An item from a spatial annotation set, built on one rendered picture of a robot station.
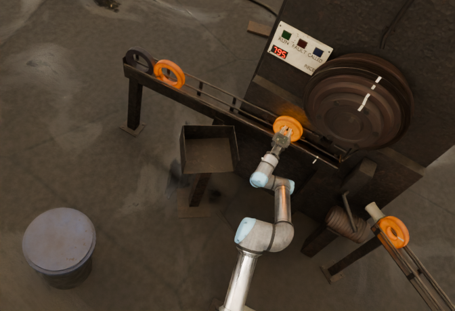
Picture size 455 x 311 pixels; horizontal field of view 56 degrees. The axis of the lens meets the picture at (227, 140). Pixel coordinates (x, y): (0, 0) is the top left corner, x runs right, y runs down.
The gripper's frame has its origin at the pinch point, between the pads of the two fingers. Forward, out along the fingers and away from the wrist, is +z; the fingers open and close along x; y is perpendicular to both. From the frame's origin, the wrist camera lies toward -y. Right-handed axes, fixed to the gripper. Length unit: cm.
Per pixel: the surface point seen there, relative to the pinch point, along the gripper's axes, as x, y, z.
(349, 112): -18.5, 42.3, -1.1
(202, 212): 21, -65, -49
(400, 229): -68, 6, -21
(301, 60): 9.9, 31.5, 17.6
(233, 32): 78, -105, 101
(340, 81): -9.1, 48.2, 6.5
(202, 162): 29.1, -7.1, -37.0
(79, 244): 58, -7, -101
